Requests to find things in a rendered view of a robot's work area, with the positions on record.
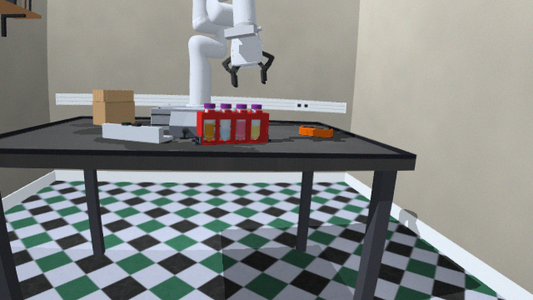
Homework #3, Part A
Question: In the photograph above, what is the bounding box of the brown cardboard box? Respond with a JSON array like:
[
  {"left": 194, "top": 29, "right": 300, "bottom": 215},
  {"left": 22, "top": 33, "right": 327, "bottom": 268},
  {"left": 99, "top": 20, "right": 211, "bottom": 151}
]
[{"left": 92, "top": 90, "right": 135, "bottom": 126}]

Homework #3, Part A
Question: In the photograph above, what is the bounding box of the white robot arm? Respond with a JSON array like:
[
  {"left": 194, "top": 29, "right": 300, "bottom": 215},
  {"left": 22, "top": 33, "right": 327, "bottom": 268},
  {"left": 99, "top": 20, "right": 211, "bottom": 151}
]
[{"left": 186, "top": 0, "right": 262, "bottom": 108}]

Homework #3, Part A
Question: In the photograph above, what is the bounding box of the orange digital multimeter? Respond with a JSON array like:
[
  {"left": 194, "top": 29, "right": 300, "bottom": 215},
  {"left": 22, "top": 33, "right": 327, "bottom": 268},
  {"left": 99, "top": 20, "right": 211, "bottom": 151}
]
[{"left": 299, "top": 126, "right": 333, "bottom": 138}]

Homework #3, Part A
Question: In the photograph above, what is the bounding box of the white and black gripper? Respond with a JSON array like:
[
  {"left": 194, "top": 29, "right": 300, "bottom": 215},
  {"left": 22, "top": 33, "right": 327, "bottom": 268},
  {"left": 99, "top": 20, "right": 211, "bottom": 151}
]
[{"left": 222, "top": 32, "right": 274, "bottom": 88}]

